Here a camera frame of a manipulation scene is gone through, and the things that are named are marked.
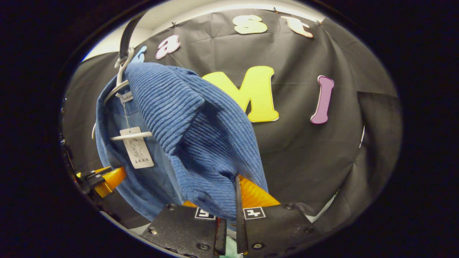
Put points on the white clothes hanger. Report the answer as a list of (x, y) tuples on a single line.
[(131, 135)]

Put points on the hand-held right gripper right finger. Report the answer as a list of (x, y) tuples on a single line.
[(238, 200)]

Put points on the white hang tag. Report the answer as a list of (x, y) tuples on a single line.
[(138, 154)]

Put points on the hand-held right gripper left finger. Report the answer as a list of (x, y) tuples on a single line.
[(183, 229)]

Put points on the black clothes rail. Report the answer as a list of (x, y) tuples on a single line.
[(126, 34)]

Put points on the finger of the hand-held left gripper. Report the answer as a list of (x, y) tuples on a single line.
[(88, 179), (111, 179)]

